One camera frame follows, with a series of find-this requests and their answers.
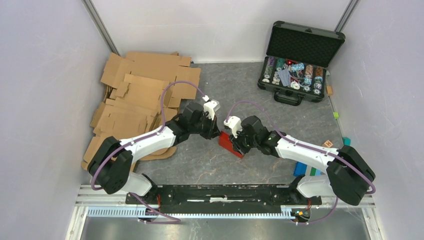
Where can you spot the wooden letter block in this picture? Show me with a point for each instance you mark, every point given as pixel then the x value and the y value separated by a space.
pixel 327 144

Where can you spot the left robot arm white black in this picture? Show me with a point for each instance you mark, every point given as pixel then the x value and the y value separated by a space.
pixel 110 166

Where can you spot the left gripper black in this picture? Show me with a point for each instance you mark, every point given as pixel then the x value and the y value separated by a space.
pixel 213 131

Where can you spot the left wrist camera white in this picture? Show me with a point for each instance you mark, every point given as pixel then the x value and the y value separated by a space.
pixel 210 107

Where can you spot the stack of flat brown cardboard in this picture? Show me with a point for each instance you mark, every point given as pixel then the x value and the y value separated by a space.
pixel 139 88

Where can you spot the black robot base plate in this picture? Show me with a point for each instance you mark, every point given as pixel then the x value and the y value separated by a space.
pixel 226 198

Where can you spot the blue toy block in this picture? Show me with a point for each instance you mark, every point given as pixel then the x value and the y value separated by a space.
pixel 300 169

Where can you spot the small brown wooden block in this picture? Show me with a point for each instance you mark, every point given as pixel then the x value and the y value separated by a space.
pixel 329 90

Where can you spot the aluminium frame rail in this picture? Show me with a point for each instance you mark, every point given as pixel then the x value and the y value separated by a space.
pixel 97 203

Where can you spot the teal cube block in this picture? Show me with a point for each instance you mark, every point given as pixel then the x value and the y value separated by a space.
pixel 346 141

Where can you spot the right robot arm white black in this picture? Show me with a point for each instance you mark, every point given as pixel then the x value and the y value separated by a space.
pixel 345 174

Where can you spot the green toy block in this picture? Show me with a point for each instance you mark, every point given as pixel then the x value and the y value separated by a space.
pixel 315 172

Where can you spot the black poker chip case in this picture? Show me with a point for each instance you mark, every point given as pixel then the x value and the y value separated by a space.
pixel 296 61

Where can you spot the red paper box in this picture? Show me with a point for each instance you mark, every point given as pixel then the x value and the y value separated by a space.
pixel 225 143

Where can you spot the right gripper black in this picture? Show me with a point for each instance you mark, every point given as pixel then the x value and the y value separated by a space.
pixel 236 144

